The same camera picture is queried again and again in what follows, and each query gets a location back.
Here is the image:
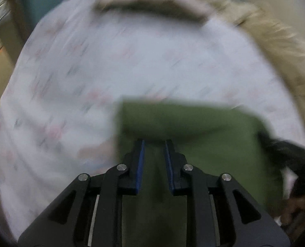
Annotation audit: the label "person's right hand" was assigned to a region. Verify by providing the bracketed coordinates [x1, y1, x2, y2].
[280, 195, 305, 227]

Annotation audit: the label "green pants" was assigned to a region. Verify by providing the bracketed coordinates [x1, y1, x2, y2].
[115, 96, 284, 247]

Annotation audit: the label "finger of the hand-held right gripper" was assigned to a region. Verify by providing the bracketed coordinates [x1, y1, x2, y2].
[257, 131, 281, 157]

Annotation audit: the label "white printed bed sheet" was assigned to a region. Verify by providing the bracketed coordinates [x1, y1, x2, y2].
[0, 0, 305, 240]

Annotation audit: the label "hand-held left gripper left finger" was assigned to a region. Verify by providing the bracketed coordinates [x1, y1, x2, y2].
[18, 139, 146, 247]

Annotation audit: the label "beige fluffy blanket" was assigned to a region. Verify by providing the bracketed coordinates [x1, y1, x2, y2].
[209, 0, 305, 132]

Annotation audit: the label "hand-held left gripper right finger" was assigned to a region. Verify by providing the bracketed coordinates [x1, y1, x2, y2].
[165, 139, 291, 247]

